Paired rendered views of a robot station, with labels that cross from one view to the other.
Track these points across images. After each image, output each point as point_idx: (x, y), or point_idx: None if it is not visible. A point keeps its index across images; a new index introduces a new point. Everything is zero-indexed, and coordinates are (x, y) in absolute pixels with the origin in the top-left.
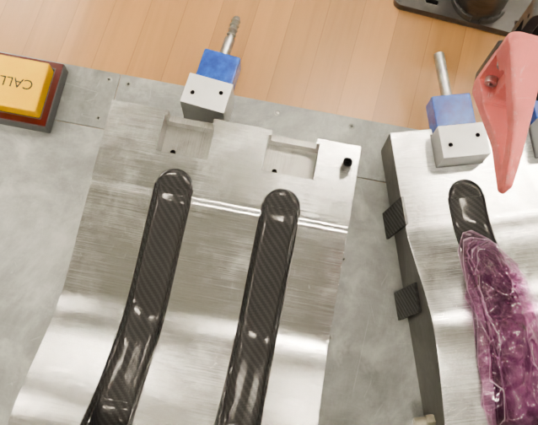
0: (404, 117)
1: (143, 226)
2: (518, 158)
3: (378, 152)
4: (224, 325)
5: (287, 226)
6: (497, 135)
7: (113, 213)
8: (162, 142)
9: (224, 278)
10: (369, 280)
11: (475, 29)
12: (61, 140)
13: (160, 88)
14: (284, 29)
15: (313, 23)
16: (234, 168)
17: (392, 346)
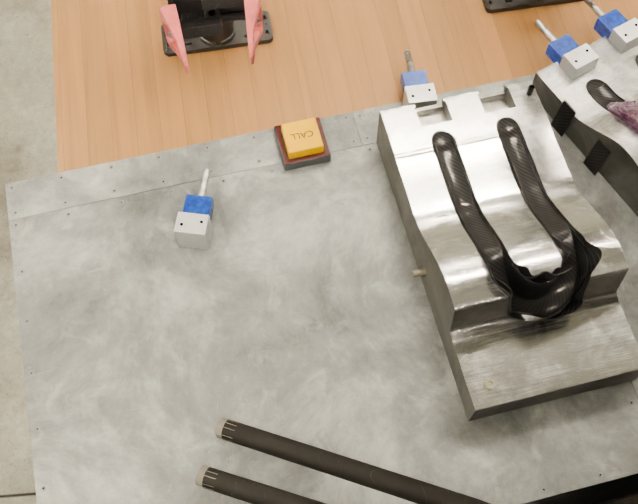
0: (530, 69)
1: (439, 168)
2: None
3: None
4: (514, 198)
5: (515, 136)
6: None
7: (418, 168)
8: None
9: (499, 175)
10: (565, 161)
11: (541, 7)
12: (339, 162)
13: (380, 110)
14: (432, 50)
15: (446, 40)
16: (469, 118)
17: (599, 190)
